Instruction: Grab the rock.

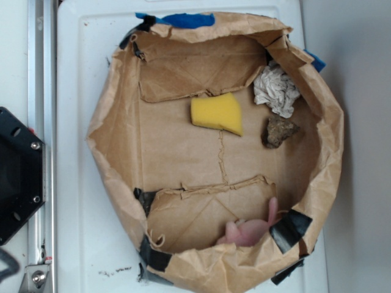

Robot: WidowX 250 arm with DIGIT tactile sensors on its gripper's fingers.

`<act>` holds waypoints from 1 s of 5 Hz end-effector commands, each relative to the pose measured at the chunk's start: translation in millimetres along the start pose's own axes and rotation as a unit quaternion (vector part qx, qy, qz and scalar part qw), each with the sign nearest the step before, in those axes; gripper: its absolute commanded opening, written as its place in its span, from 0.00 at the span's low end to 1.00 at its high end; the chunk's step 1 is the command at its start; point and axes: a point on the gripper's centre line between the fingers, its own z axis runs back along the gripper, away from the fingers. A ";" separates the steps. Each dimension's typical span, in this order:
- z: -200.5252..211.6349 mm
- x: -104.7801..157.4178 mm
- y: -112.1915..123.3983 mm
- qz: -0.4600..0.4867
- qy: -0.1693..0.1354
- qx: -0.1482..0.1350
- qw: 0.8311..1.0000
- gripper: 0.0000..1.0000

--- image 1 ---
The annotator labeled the blue tape strip top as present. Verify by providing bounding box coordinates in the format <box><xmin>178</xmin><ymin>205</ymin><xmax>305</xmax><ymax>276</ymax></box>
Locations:
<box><xmin>135</xmin><ymin>12</ymin><xmax>215</xmax><ymax>30</ymax></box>

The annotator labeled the blue tape strip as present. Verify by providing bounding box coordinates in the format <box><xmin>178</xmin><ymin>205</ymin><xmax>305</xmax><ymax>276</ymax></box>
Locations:
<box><xmin>304</xmin><ymin>49</ymin><xmax>326</xmax><ymax>73</ymax></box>
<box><xmin>135</xmin><ymin>12</ymin><xmax>215</xmax><ymax>30</ymax></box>

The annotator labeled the metal corner bracket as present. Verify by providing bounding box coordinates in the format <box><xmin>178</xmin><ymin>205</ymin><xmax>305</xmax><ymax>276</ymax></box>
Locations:
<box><xmin>18</xmin><ymin>264</ymin><xmax>50</xmax><ymax>293</ymax></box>

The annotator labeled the crumpled white paper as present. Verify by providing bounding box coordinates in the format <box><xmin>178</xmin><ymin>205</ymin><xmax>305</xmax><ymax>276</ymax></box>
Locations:
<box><xmin>253</xmin><ymin>60</ymin><xmax>301</xmax><ymax>118</ymax></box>

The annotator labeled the brown rock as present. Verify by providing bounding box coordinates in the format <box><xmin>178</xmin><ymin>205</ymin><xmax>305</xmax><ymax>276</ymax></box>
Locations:
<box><xmin>261</xmin><ymin>114</ymin><xmax>300</xmax><ymax>149</ymax></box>

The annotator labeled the yellow sponge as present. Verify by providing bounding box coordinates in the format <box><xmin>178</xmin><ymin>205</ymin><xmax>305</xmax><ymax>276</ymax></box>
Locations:
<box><xmin>191</xmin><ymin>93</ymin><xmax>244</xmax><ymax>136</ymax></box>

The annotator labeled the black tape patch bottom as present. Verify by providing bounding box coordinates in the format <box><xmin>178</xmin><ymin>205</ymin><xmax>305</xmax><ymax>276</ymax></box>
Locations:
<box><xmin>139</xmin><ymin>235</ymin><xmax>172</xmax><ymax>272</ymax></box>

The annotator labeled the pink rubber toy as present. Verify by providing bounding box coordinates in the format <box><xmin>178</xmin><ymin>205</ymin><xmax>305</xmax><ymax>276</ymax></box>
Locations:
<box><xmin>216</xmin><ymin>197</ymin><xmax>278</xmax><ymax>247</ymax></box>

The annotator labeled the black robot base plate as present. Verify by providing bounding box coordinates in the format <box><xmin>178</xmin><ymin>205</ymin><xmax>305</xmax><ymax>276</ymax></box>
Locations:
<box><xmin>1</xmin><ymin>107</ymin><xmax>45</xmax><ymax>245</ymax></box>

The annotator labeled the black tape patch right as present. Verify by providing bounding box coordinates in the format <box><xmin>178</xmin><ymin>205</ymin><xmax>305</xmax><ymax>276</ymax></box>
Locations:
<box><xmin>269</xmin><ymin>209</ymin><xmax>313</xmax><ymax>254</ymax></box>

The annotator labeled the blue tape strip right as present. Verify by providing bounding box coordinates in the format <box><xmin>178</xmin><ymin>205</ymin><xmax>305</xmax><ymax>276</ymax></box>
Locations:
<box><xmin>304</xmin><ymin>49</ymin><xmax>326</xmax><ymax>73</ymax></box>

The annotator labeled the black tape patch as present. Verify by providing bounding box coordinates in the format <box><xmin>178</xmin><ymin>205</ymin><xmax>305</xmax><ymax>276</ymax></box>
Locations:
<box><xmin>139</xmin><ymin>235</ymin><xmax>172</xmax><ymax>272</ymax></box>
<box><xmin>269</xmin><ymin>209</ymin><xmax>313</xmax><ymax>254</ymax></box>

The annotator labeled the aluminium frame rail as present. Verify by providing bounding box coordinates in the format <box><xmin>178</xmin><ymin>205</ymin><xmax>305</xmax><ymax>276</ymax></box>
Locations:
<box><xmin>27</xmin><ymin>1</ymin><xmax>59</xmax><ymax>292</ymax></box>

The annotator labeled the brown paper bag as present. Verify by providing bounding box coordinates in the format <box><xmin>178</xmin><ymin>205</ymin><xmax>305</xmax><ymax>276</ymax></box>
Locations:
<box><xmin>87</xmin><ymin>12</ymin><xmax>344</xmax><ymax>292</ymax></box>

